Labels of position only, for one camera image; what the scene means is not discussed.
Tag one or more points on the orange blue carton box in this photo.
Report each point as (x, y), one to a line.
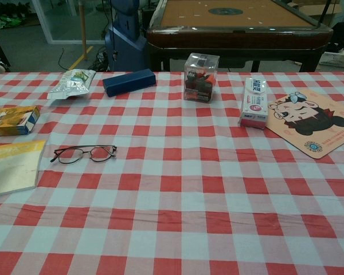
(11, 121)

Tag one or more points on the navy blue glasses case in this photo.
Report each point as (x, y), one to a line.
(129, 82)

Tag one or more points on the brown mahjong table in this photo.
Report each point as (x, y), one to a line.
(235, 31)

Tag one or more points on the wooden pole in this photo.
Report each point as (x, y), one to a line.
(83, 28)

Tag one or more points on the white toothpaste box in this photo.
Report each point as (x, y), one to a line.
(255, 106)

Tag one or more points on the yellow white Lexicon book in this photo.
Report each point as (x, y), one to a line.
(14, 169)

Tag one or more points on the red white checkered tablecloth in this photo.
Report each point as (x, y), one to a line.
(172, 200)

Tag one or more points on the clear plastic cube box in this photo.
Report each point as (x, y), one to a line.
(200, 80)

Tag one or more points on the blue plastic chair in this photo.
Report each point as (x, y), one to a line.
(126, 43)

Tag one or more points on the cartoon girl mouse pad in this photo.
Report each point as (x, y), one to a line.
(312, 123)

